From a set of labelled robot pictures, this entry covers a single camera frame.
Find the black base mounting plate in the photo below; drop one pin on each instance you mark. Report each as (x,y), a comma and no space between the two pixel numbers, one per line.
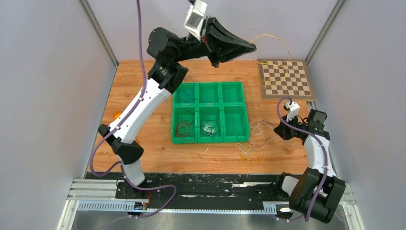
(227,203)

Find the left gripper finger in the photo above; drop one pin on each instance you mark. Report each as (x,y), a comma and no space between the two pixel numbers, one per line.
(226,52)
(222,35)

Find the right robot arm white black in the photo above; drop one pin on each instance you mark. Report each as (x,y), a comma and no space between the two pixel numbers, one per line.
(317,193)

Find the green six-compartment tray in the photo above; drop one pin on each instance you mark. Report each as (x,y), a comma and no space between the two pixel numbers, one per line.
(209,112)

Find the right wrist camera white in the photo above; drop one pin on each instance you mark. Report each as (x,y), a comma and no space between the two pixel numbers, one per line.
(293,109)

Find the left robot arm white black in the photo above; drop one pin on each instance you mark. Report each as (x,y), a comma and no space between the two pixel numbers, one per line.
(164,78)

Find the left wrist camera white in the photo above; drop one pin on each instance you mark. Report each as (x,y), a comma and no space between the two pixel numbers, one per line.
(194,19)

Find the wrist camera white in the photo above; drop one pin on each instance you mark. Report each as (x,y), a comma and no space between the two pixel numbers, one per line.
(293,109)
(194,19)

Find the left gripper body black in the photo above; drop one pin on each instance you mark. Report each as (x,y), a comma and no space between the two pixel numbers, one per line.
(209,49)

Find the orange plastic carrot toy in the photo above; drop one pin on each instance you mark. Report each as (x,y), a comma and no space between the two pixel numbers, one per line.
(116,115)

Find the wooden chessboard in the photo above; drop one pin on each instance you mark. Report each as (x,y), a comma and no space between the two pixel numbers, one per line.
(285,77)

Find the aluminium frame rail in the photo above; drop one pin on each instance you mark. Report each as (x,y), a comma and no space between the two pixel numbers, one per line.
(92,189)

